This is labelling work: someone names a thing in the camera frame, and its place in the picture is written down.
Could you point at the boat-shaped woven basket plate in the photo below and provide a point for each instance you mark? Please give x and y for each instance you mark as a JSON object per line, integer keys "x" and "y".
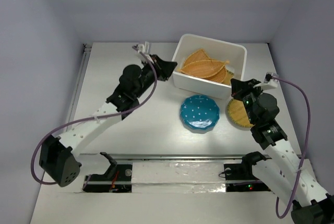
{"x": 204, "y": 68}

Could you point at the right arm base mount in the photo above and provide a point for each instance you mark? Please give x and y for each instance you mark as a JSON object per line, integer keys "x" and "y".
{"x": 239, "y": 176}

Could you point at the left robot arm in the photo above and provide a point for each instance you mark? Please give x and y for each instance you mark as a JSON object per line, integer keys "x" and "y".
{"x": 59, "y": 149}

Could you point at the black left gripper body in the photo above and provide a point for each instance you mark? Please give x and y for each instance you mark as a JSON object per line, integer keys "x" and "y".
{"x": 148, "y": 75}

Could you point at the leaf-shaped bamboo plate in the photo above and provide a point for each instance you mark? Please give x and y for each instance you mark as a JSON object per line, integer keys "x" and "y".
{"x": 219, "y": 77}

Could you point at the white plastic bin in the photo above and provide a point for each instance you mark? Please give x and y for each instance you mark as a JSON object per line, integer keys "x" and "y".
{"x": 236, "y": 54}

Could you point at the blue polka-dot ceramic plate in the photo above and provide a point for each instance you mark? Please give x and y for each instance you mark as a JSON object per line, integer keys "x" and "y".
{"x": 199, "y": 112}

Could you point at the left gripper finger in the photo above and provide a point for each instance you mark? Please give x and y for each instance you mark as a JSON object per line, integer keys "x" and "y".
{"x": 158, "y": 61}
{"x": 166, "y": 70}

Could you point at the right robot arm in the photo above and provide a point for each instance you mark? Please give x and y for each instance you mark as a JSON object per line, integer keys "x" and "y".
{"x": 280, "y": 168}

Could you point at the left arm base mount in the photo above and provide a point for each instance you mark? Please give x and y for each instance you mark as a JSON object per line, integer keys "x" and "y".
{"x": 116, "y": 179}

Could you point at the round bamboo plate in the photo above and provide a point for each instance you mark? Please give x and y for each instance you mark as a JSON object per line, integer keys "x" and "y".
{"x": 237, "y": 114}

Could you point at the fan-shaped woven basket plate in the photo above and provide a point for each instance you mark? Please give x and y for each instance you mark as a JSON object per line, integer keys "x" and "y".
{"x": 198, "y": 55}

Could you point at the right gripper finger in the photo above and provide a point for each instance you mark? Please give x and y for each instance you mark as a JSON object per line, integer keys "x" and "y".
{"x": 249, "y": 83}
{"x": 237, "y": 90}

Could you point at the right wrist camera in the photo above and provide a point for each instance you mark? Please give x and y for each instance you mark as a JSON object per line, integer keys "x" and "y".
{"x": 270, "y": 82}

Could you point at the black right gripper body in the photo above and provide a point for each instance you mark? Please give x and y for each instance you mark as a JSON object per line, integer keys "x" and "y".
{"x": 249, "y": 98}

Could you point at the aluminium rail frame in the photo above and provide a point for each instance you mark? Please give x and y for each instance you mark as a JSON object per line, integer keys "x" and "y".
{"x": 155, "y": 129}

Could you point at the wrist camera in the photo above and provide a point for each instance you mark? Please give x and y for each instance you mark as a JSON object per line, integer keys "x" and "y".
{"x": 270, "y": 82}
{"x": 143, "y": 48}

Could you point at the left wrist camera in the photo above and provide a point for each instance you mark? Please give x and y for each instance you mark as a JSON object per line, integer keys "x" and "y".
{"x": 143, "y": 48}

